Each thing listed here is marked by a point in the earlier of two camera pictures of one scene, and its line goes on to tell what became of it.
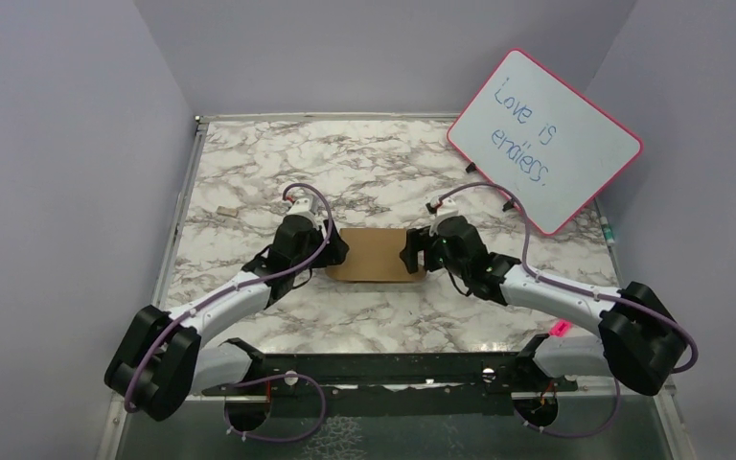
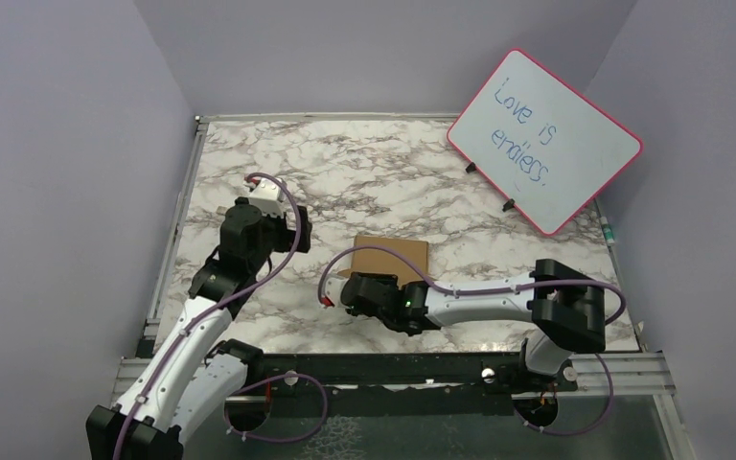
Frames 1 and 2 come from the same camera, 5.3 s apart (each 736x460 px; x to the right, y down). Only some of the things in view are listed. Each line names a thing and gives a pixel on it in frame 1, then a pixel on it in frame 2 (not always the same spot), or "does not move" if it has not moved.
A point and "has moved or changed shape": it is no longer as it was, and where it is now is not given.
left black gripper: x=337 y=253 -> x=287 y=241
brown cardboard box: x=374 y=256 has moved or changed shape
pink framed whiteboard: x=539 y=134 does not move
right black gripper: x=419 y=239 -> x=381 y=279
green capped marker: x=608 y=232 does not move
